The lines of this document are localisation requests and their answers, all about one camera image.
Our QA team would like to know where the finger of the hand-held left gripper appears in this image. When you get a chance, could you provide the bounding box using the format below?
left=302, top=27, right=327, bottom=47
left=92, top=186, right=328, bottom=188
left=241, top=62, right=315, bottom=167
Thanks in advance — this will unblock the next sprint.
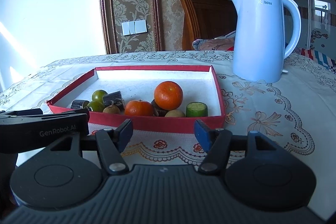
left=0, top=108, right=44, bottom=121

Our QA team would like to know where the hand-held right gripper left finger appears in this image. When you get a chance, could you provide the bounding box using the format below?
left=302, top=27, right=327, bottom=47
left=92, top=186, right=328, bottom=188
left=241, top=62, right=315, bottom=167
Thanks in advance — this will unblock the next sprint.
left=50, top=119, right=134, bottom=175

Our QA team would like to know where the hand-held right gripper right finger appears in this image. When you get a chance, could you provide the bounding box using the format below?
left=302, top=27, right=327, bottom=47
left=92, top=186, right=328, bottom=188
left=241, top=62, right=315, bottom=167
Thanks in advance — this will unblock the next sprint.
left=194, top=119, right=284, bottom=175

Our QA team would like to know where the green cucumber piece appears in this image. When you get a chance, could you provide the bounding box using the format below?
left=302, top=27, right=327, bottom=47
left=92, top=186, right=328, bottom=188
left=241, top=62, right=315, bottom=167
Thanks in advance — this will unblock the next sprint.
left=186, top=101, right=208, bottom=117

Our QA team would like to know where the orange mandarin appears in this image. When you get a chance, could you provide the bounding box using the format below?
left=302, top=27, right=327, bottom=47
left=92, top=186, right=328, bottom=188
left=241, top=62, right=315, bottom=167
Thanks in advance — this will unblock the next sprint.
left=154, top=81, right=184, bottom=111
left=124, top=100, right=154, bottom=117

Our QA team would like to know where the brown longan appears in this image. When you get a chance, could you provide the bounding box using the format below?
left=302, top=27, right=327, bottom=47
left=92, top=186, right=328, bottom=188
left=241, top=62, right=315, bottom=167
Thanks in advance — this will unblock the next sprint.
left=164, top=109, right=186, bottom=118
left=102, top=105, right=121, bottom=115

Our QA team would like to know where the red shallow cardboard tray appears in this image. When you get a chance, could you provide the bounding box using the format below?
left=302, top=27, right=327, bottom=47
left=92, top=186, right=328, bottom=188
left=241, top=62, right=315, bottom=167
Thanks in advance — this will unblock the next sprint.
left=47, top=65, right=226, bottom=134

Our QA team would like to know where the long dark sugarcane piece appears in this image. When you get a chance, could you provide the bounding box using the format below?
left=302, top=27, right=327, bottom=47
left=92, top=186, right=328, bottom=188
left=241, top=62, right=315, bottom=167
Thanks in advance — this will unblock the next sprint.
left=102, top=91, right=126, bottom=110

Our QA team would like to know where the short wide sugarcane piece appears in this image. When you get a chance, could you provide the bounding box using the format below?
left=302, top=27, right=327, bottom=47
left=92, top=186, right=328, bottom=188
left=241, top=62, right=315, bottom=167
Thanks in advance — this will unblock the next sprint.
left=150, top=99, right=171, bottom=117

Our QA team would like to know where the green round fruit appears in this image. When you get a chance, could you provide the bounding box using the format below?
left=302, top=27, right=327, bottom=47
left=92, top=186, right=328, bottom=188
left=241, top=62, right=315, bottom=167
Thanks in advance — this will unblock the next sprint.
left=87, top=101, right=105, bottom=112
left=92, top=90, right=108, bottom=103

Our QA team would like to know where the small dark sugarcane piece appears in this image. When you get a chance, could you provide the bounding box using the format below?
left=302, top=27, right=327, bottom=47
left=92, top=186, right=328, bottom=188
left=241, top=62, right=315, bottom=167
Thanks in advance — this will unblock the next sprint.
left=70, top=99, right=90, bottom=110

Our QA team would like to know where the pink folded blanket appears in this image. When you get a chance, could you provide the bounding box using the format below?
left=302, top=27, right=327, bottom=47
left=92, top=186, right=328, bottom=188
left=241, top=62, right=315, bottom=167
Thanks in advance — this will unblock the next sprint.
left=192, top=30, right=237, bottom=52

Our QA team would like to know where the white electric kettle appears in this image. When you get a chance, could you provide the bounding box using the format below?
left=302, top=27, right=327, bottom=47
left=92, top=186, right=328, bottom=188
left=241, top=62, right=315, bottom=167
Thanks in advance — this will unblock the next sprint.
left=230, top=0, right=302, bottom=83

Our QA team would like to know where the striped colourful bedding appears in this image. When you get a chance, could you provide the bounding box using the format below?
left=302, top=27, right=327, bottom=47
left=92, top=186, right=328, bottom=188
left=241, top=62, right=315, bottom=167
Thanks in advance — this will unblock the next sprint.
left=293, top=47, right=336, bottom=71

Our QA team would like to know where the floral sliding door wardrobe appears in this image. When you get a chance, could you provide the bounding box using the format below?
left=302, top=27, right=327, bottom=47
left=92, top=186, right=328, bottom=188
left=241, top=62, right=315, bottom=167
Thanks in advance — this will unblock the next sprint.
left=270, top=0, right=336, bottom=56

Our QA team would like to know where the white wall light switch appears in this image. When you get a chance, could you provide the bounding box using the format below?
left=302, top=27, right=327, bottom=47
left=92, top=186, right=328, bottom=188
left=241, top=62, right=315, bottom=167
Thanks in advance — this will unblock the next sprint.
left=121, top=20, right=148, bottom=36

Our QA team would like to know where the brown wall panel frame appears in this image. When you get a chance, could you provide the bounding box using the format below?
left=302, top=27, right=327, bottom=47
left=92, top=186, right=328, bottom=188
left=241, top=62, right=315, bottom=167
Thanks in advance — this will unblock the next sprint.
left=97, top=0, right=164, bottom=55

